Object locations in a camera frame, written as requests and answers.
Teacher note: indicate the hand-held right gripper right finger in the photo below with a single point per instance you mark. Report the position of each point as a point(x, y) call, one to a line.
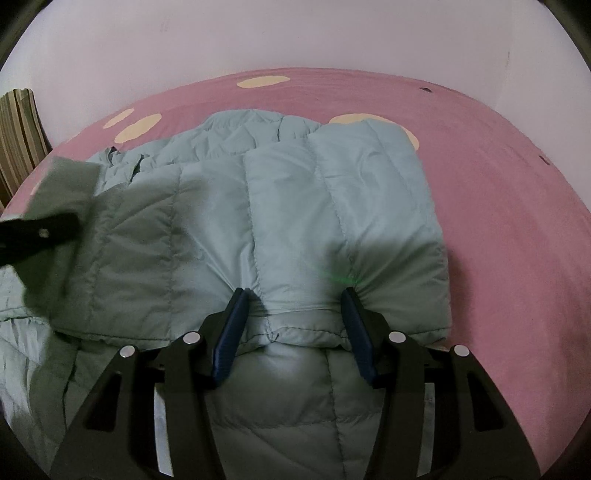
point(358, 337)

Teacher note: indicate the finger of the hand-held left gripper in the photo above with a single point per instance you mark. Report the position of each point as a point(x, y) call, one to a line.
point(32, 237)

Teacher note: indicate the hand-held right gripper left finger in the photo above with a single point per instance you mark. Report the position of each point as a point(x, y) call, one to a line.
point(228, 339)

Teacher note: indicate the light blue puffer jacket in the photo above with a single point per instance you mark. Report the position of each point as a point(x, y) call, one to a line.
point(277, 207)

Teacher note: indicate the striped cushion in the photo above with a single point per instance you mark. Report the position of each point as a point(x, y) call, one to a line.
point(21, 138)

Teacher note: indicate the pink dotted bed sheet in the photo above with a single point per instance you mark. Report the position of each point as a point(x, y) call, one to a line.
point(498, 207)

